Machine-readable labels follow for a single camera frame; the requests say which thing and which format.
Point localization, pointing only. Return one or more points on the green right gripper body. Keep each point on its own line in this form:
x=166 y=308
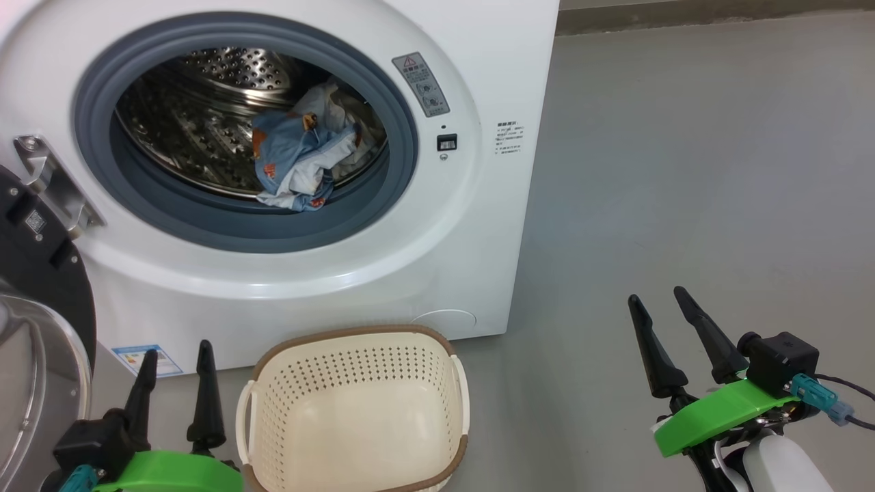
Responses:
x=718 y=413

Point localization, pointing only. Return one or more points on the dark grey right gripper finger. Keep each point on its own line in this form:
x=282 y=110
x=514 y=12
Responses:
x=714 y=342
x=660 y=362

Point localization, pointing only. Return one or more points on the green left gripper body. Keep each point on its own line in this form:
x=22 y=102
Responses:
x=171 y=475

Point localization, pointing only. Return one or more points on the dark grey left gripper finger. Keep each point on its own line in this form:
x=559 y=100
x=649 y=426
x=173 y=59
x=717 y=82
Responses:
x=205 y=410
x=142 y=396

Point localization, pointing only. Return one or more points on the black round glass washer door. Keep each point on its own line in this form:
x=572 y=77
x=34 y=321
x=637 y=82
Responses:
x=41 y=273

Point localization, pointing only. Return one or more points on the blue garment with orange print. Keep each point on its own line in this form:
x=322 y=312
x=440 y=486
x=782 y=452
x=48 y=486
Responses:
x=284 y=147

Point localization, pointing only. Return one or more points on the white garment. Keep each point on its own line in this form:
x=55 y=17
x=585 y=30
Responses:
x=325 y=102

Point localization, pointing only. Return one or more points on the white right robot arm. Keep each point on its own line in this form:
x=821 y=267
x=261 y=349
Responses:
x=786 y=468

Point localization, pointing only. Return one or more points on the cream basket with brown rim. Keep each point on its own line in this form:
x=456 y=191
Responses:
x=355 y=424

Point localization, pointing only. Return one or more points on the grey rubber door gasket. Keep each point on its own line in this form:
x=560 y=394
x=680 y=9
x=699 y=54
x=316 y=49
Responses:
x=171 y=219

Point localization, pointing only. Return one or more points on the silver metal door hinge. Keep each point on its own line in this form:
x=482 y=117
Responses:
x=58 y=184

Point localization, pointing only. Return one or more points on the white front-load washing machine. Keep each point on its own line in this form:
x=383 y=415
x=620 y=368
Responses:
x=444 y=239

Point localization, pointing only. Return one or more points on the black door latch slot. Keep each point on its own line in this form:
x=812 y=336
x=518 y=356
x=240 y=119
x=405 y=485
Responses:
x=446 y=142

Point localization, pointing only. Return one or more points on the blue energy label sticker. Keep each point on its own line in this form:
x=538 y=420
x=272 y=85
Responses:
x=137 y=359

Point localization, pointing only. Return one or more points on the round white filter cover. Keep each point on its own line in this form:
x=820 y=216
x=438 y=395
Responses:
x=448 y=320

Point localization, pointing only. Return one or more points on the steel perforated washer drum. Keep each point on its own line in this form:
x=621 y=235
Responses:
x=184 y=123

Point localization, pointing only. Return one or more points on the grey warning sticker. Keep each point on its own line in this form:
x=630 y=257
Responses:
x=421 y=85

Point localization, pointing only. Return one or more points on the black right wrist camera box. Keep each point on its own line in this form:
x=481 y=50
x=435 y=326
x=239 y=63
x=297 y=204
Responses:
x=783 y=359

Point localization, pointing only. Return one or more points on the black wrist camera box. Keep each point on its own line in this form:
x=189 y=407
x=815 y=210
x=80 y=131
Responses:
x=89 y=444
x=783 y=359

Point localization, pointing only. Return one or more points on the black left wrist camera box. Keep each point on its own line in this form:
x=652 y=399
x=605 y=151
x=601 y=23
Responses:
x=89 y=444

